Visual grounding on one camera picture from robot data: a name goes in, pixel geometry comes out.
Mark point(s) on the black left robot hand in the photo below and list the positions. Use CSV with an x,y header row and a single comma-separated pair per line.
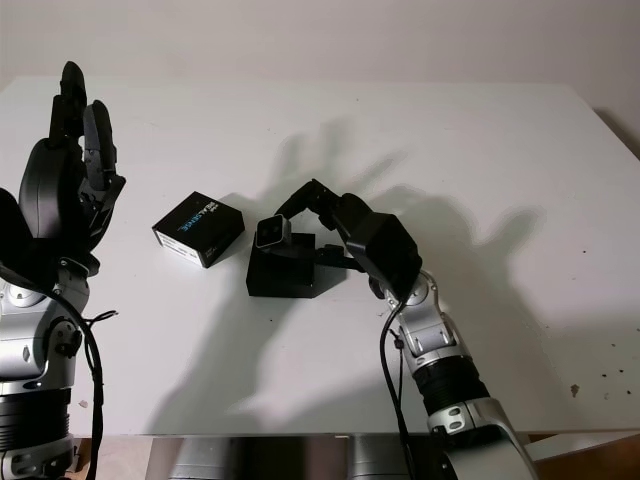
x,y
47,190

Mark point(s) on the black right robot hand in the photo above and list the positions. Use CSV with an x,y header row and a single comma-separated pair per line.
x,y
350,210

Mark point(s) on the small silver depth camera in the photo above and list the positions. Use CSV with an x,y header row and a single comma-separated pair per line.
x,y
272,231

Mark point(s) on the black labelled box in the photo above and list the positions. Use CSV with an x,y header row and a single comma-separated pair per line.
x,y
195,225

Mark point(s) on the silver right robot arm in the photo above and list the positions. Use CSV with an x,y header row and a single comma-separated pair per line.
x,y
440,350

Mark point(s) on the grey table foot bar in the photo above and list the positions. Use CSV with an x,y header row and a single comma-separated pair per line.
x,y
575,445

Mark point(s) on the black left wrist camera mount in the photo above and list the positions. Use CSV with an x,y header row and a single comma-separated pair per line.
x,y
12,230

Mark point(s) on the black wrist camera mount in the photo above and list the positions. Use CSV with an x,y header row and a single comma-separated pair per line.
x,y
12,230
387,255

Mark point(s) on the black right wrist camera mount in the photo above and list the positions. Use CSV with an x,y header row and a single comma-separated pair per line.
x,y
387,255

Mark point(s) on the black camera box base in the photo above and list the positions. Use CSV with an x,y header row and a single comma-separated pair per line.
x,y
280,272

